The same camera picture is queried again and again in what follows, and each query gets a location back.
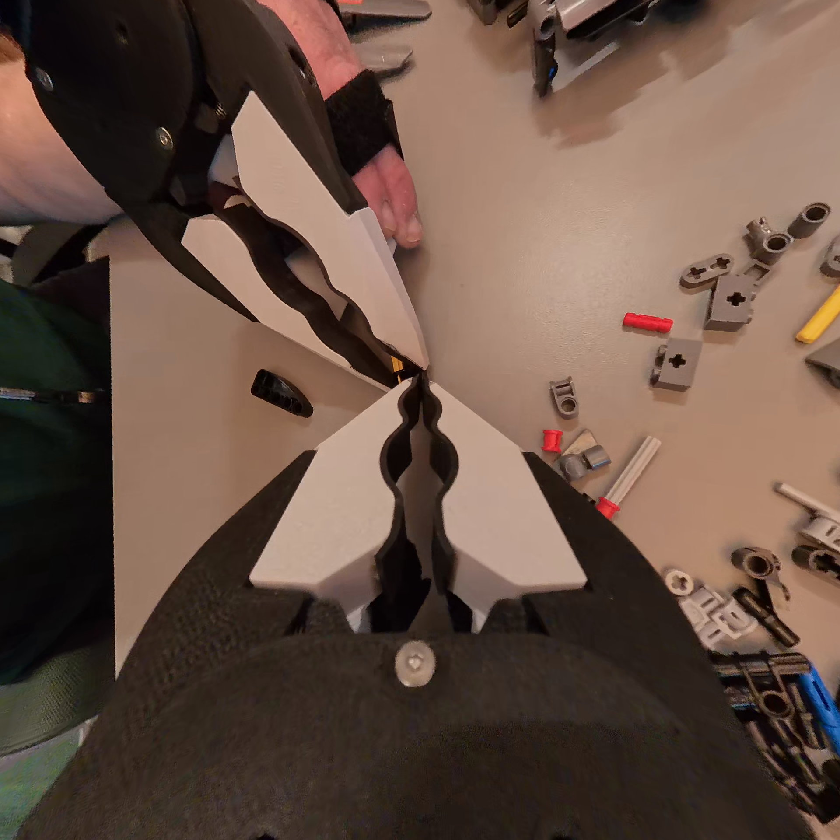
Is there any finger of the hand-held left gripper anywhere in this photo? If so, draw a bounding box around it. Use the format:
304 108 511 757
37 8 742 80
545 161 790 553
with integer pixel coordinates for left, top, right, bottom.
179 213 396 393
209 89 432 370

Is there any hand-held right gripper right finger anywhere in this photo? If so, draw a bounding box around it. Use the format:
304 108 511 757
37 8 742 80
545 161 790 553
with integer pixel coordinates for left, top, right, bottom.
420 375 589 632

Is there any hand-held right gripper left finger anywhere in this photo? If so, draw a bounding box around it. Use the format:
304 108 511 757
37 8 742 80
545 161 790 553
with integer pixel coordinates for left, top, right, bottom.
249 375 424 632

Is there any grey winged lego subassembly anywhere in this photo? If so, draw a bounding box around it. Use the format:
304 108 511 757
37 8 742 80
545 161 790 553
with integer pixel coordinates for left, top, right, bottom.
341 0 434 76

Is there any pile of lego pieces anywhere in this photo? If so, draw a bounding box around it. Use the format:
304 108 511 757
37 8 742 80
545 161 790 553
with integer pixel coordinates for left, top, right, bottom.
541 202 840 828

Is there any partly built lego car model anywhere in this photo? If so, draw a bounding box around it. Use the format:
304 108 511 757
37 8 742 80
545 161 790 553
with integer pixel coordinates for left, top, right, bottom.
469 0 697 99

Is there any person's left hand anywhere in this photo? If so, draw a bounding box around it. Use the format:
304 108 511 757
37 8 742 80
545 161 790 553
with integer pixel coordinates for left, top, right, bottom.
259 0 424 250

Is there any black mesh chair seat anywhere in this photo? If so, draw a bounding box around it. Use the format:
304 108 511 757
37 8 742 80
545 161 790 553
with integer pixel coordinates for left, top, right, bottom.
0 637 116 756

